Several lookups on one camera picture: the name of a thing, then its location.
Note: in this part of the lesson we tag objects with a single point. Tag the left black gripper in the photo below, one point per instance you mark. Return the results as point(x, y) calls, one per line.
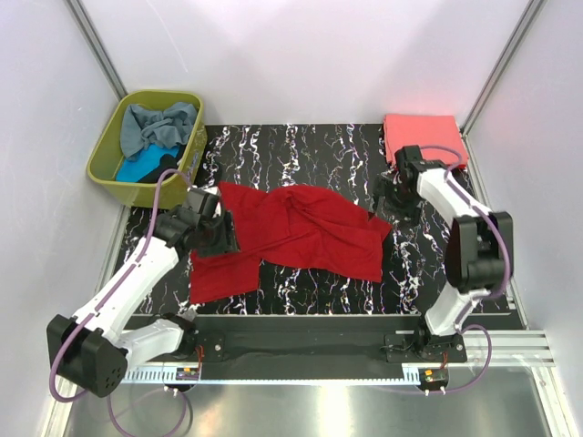
point(228, 242)

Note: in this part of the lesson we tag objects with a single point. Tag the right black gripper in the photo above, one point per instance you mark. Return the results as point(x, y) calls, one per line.
point(383, 188)

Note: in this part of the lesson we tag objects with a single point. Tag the red t shirt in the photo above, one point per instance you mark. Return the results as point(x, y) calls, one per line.
point(298, 226)

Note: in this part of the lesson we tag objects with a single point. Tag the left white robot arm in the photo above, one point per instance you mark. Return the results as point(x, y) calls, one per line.
point(91, 348)

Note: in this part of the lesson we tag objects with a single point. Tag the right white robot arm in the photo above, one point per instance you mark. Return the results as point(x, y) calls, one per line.
point(479, 253)

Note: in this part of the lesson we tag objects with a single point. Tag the folded coral t shirt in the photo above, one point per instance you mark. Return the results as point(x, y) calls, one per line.
point(415, 130)

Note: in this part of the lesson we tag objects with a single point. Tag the black t shirt in bin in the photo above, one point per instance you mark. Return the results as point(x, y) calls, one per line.
point(159, 173)

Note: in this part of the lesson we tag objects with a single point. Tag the blue t shirt in bin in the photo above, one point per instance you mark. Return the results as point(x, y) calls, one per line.
point(145, 161)

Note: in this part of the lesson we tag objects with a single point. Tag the olive green plastic bin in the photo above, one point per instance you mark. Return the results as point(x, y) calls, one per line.
point(107, 157)

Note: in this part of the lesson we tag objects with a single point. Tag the grey t shirt in bin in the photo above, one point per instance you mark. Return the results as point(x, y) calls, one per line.
point(166, 128)

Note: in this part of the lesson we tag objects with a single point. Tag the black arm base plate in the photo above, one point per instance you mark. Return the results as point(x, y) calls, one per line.
point(316, 348)

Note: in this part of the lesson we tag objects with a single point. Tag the slotted white cable duct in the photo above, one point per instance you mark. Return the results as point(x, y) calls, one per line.
point(163, 374)

